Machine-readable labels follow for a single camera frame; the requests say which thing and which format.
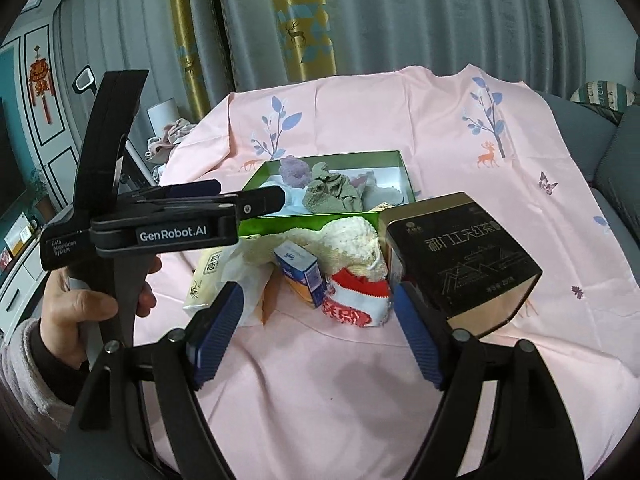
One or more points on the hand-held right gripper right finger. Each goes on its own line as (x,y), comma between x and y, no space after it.
(417,335)

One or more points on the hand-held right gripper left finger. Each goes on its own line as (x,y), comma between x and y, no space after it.
(215,330)

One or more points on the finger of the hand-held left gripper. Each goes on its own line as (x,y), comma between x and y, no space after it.
(260,202)
(195,189)

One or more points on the green cardboard box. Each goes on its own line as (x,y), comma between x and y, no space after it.
(280,227)

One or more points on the purple mesh bath pouf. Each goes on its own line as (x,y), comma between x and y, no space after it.
(295,170)

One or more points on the green cloth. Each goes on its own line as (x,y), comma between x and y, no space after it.
(330,190)

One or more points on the red and white sock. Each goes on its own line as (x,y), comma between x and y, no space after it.
(355,290)

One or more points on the cream fluffy towel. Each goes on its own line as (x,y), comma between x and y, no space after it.
(350,240)

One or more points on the grey-blue cloth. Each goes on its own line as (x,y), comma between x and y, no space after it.
(385,195)

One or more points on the person's left forearm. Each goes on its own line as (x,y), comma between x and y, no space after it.
(30,385)

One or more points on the person's left hand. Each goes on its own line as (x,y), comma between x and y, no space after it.
(60,320)

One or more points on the yellow tissue pack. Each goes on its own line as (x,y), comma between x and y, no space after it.
(205,280)

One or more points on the pile of clothes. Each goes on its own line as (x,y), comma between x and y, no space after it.
(167,142)

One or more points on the white tissue sheet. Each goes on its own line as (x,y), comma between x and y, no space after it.
(250,270)

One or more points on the small blue tissue packet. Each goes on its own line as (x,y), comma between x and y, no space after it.
(300,270)

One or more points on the pink printed bedsheet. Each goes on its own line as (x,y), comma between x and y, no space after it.
(350,385)

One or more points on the black tea box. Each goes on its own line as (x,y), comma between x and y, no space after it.
(460,260)

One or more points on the small potted plant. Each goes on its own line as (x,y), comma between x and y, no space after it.
(40,190)

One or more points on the white cabinet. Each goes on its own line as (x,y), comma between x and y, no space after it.
(30,270)

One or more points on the yellow patterned curtain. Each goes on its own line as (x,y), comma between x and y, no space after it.
(300,20)
(190,35)

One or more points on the rounded rectangular stand mirror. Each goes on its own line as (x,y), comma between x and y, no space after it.
(85,80)

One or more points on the dark television screen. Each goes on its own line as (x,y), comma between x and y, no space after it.
(10,160)

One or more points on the grey curtain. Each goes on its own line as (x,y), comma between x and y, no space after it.
(400,10)

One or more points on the grey sofa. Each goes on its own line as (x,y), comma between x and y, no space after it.
(615,160)

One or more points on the striped pillow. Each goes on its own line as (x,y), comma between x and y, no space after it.
(605,100)

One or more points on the red knot wall ornament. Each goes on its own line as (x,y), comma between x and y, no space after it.
(41,80)

